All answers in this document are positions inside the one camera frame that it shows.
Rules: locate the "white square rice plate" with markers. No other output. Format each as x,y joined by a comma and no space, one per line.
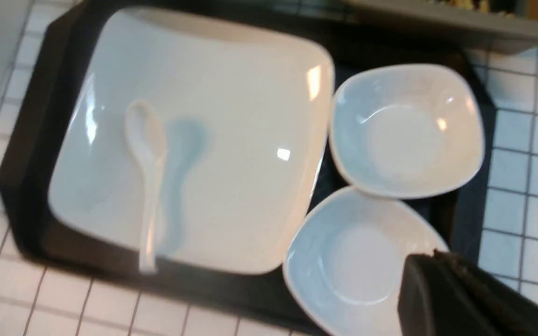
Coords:
245,111

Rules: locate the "white bowl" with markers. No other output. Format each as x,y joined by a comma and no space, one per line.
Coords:
407,131
344,266

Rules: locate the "brown plastic bin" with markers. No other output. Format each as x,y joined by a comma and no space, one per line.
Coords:
509,26

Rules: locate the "white soup spoon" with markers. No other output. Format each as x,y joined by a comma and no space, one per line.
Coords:
145,135

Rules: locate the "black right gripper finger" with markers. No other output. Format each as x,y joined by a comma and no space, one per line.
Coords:
444,294

